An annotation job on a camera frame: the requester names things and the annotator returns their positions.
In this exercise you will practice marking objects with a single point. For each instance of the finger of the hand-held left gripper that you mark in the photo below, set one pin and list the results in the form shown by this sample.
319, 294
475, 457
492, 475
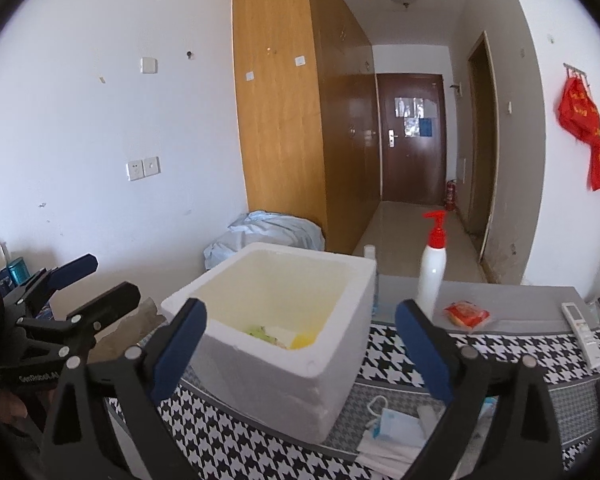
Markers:
75, 267
115, 302

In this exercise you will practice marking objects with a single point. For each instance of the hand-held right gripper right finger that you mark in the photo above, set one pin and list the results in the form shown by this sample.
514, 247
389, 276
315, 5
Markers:
420, 345

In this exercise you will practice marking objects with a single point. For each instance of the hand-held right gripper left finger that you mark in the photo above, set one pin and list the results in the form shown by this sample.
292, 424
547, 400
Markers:
180, 345

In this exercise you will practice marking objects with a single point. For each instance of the white foam box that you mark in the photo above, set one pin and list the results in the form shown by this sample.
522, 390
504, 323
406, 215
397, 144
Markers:
280, 385

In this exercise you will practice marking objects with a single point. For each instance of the brown paper bag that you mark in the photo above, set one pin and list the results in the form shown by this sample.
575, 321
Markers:
140, 316

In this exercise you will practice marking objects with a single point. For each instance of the teal can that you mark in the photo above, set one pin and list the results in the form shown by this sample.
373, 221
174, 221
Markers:
16, 270

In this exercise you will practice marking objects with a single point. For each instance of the red snack packet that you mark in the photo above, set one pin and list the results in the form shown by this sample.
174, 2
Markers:
466, 316

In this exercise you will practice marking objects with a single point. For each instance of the white pump bottle red top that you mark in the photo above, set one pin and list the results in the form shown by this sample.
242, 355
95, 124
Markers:
430, 280

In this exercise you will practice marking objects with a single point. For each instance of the yellow sponge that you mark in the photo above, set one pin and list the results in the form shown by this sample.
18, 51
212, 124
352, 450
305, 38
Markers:
305, 342

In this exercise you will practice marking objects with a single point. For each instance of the white plastic packet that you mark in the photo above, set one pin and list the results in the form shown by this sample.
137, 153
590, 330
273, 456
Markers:
385, 455

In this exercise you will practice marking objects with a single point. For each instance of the houndstooth blanket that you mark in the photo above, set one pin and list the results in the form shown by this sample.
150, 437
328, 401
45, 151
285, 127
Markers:
555, 357

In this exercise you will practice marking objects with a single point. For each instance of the light blue bedding pile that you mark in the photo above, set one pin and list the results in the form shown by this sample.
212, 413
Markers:
265, 235

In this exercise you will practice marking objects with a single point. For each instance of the red fire extinguisher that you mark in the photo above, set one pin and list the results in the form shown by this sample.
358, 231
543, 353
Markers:
450, 197

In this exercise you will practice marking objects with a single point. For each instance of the white remote control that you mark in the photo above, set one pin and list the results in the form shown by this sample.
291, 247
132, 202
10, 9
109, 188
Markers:
582, 332

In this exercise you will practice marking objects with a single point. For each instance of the dark brown entry door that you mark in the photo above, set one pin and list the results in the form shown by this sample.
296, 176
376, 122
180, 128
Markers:
410, 170

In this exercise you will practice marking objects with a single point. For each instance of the blue door notice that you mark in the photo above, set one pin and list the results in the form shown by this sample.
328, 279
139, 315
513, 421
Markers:
418, 127

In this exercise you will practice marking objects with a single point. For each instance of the white door notice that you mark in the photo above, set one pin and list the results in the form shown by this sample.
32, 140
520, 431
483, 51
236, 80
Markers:
410, 103

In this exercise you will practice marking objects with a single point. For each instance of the wooden wardrobe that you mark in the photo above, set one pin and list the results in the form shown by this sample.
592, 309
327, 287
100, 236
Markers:
280, 110

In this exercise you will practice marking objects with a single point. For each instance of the red hanging cloth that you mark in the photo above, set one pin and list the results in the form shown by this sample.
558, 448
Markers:
580, 115

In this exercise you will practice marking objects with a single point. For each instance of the white wall socket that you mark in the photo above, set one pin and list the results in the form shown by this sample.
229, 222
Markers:
135, 170
151, 165

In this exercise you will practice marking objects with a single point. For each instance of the wooden doorway frame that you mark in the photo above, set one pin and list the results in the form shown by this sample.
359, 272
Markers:
480, 160

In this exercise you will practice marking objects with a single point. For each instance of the white wall switch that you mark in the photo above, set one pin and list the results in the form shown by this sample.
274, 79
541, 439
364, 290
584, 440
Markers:
148, 65

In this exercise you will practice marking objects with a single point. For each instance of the metal wall hook rack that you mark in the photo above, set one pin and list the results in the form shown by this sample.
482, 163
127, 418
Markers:
577, 71

